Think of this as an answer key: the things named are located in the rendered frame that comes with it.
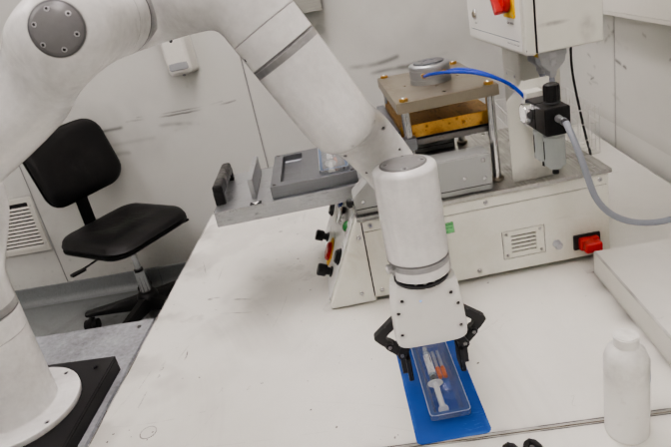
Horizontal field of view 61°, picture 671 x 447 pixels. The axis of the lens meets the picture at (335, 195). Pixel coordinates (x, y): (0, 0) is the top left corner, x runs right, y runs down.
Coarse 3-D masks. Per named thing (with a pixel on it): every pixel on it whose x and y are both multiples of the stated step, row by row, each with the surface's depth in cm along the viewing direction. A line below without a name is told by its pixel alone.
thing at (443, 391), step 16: (416, 352) 89; (432, 352) 88; (448, 352) 87; (432, 368) 85; (448, 368) 84; (432, 384) 82; (448, 384) 81; (432, 400) 79; (448, 400) 78; (464, 400) 77
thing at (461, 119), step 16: (416, 112) 111; (432, 112) 108; (448, 112) 106; (464, 112) 104; (480, 112) 103; (400, 128) 103; (416, 128) 103; (432, 128) 103; (448, 128) 104; (464, 128) 104; (480, 128) 104
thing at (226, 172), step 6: (222, 168) 118; (228, 168) 119; (222, 174) 115; (228, 174) 117; (216, 180) 112; (222, 180) 111; (228, 180) 116; (216, 186) 108; (222, 186) 109; (216, 192) 108; (222, 192) 109; (216, 198) 109; (222, 198) 109; (216, 204) 109; (222, 204) 109
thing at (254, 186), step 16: (256, 160) 119; (240, 176) 124; (256, 176) 114; (240, 192) 115; (256, 192) 110; (320, 192) 106; (336, 192) 106; (224, 208) 108; (240, 208) 106; (256, 208) 106; (272, 208) 106; (288, 208) 107; (304, 208) 107; (224, 224) 107
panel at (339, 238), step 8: (336, 208) 127; (352, 208) 108; (336, 216) 124; (352, 216) 105; (328, 224) 136; (336, 224) 122; (336, 232) 119; (344, 232) 107; (336, 240) 117; (344, 240) 108; (336, 248) 115; (344, 248) 106; (328, 264) 121; (336, 264) 109; (336, 272) 109; (328, 280) 118; (336, 280) 108
